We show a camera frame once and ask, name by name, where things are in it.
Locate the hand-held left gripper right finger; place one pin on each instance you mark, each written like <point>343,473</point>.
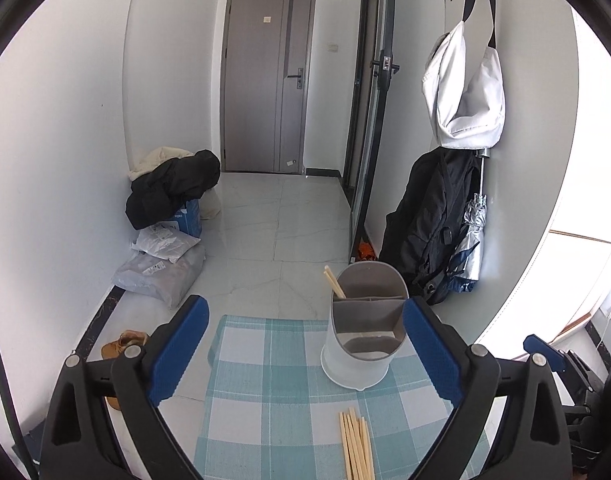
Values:
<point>433,350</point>

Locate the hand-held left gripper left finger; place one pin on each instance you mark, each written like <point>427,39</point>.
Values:
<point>178,347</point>

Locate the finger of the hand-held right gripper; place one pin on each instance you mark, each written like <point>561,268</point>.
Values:
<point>543,350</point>

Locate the grey white utensil holder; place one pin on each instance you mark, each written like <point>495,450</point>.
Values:
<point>353,365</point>

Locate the pile of bamboo chopsticks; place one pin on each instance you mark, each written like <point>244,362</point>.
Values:
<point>353,450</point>

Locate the white shoulder bag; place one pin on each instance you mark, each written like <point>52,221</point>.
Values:
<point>465,95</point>

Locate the grey plastic parcel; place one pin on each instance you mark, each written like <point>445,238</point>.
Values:
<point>160,277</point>

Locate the teal plaid table mat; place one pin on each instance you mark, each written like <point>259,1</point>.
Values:
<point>265,385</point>

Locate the white plastic parcel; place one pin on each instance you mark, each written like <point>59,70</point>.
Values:
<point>163,242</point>

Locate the silver folding umbrella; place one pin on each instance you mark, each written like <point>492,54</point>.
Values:
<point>473,240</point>

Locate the orange item on floor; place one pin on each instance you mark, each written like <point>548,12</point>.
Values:
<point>365,250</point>

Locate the black backpack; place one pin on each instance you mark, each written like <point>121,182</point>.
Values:
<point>430,220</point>

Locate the blue cardboard box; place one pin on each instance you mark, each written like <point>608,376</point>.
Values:
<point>190,217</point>

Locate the black jacket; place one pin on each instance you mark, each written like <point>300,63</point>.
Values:
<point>175,185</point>

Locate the dark blue box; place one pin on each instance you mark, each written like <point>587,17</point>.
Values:
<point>35,442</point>

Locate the black framed glass door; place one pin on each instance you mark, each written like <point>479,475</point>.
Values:
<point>373,125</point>

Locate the grey entrance door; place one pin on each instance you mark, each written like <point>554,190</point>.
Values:
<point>255,100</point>

